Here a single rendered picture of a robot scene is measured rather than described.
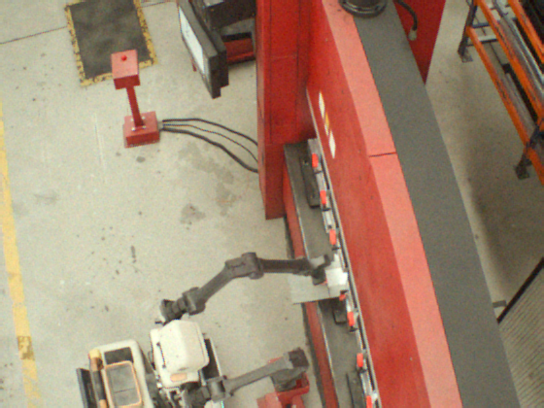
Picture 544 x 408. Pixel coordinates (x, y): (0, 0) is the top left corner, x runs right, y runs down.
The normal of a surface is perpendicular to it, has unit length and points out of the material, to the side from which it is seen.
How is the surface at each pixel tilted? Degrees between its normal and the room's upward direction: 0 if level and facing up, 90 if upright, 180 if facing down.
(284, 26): 90
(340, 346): 0
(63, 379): 0
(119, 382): 0
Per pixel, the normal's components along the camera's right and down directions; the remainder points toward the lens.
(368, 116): 0.00, -0.46
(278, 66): 0.18, 0.87
